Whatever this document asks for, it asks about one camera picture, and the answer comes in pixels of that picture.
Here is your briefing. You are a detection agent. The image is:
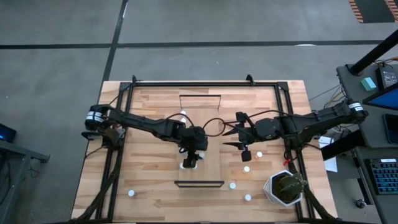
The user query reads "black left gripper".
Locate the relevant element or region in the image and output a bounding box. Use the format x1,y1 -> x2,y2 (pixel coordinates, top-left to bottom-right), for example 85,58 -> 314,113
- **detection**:
169,119 -> 208,169

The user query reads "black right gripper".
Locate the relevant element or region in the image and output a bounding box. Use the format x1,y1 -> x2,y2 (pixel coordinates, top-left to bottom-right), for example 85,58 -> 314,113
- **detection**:
221,111 -> 257,162

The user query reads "clear acrylic tray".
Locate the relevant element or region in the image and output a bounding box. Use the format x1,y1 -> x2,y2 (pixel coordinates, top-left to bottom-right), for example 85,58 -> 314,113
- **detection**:
174,94 -> 225,189

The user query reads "cactus in white pot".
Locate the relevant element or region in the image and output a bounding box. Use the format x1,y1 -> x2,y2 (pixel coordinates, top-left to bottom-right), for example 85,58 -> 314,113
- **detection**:
263,169 -> 308,208

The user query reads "white paper sheet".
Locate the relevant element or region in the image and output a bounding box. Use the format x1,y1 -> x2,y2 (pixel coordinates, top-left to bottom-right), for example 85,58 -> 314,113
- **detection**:
318,135 -> 338,174

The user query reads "black desk beam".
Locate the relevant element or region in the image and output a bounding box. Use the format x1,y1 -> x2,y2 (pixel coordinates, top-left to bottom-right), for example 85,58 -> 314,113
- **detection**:
320,129 -> 367,161

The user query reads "gray side desk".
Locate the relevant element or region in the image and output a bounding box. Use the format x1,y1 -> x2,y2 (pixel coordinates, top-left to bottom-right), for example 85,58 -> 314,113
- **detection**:
336,63 -> 398,224

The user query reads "teal box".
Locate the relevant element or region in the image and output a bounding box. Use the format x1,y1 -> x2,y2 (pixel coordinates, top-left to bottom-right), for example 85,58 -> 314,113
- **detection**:
360,77 -> 378,92

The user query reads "backlit keyboard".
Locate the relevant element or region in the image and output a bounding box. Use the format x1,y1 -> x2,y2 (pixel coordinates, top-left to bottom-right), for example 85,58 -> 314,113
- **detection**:
364,157 -> 398,196

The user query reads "black tablet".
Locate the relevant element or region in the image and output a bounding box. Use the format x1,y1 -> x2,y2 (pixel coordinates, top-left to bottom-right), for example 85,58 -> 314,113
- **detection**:
382,113 -> 398,146

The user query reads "monitor with blue screen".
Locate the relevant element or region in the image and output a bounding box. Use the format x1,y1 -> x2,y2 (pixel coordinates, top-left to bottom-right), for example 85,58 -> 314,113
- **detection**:
362,82 -> 398,111

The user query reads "black device box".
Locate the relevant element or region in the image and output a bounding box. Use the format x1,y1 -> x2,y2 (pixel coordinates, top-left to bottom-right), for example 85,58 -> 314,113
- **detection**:
375,65 -> 398,90

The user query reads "gray metal cart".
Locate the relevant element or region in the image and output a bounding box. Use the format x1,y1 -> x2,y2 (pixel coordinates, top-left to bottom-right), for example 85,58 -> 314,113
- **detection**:
0,139 -> 50,224

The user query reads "black device with blue light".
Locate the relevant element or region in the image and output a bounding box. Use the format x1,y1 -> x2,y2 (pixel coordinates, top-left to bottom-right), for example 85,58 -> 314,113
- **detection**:
0,123 -> 17,144

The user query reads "black left wrist camera cable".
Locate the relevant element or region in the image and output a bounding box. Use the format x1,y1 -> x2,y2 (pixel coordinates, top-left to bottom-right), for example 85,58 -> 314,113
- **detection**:
164,111 -> 226,138

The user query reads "black diagonal post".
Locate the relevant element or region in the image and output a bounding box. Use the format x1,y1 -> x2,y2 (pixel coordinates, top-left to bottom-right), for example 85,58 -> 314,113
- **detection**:
349,29 -> 398,76

